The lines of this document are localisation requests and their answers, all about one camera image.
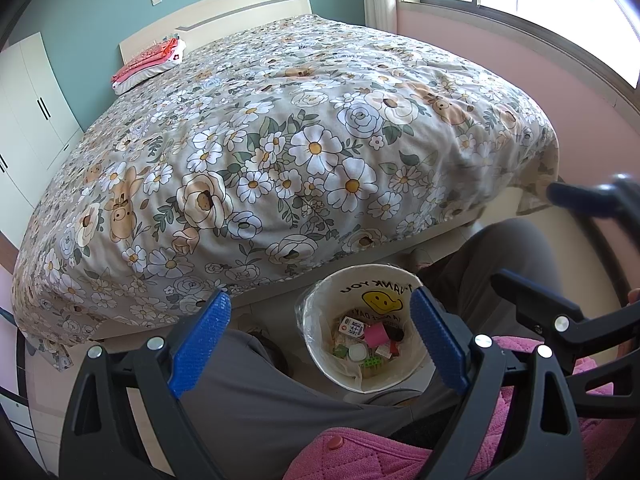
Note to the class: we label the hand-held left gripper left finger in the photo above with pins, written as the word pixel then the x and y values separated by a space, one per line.
pixel 197 345

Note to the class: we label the person's gray pants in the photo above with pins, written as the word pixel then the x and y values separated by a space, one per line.
pixel 250 400

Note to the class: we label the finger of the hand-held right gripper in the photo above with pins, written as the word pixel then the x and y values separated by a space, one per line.
pixel 570 194
pixel 530 300

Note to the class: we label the white smiley-face bin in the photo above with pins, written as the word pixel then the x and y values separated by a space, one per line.
pixel 350 285

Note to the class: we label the white printed milk carton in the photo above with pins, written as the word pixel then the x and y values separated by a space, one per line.
pixel 351 327

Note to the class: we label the white pillow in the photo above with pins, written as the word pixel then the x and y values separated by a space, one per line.
pixel 150 72

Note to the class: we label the green studded block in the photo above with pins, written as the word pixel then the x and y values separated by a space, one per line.
pixel 372 361

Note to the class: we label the floral bed blanket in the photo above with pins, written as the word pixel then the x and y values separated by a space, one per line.
pixel 280 150

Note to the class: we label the person's right hand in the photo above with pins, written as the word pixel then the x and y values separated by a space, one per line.
pixel 635 296

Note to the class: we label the cream wooden headboard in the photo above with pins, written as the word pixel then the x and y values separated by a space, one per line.
pixel 225 10

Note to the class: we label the pink plastic cup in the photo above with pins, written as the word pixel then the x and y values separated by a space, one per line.
pixel 376 333

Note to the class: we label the black cylinder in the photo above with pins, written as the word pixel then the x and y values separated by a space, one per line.
pixel 397 332

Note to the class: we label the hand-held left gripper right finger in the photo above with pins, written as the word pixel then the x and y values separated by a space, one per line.
pixel 442 345

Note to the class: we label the small white red box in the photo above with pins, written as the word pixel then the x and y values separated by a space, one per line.
pixel 382 351

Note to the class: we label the white wardrobe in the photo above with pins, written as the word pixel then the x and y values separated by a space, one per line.
pixel 35 120

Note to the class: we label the pink quilted jacket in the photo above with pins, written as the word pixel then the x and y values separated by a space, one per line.
pixel 380 450

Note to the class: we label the white round jar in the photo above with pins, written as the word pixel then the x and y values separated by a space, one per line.
pixel 356 352

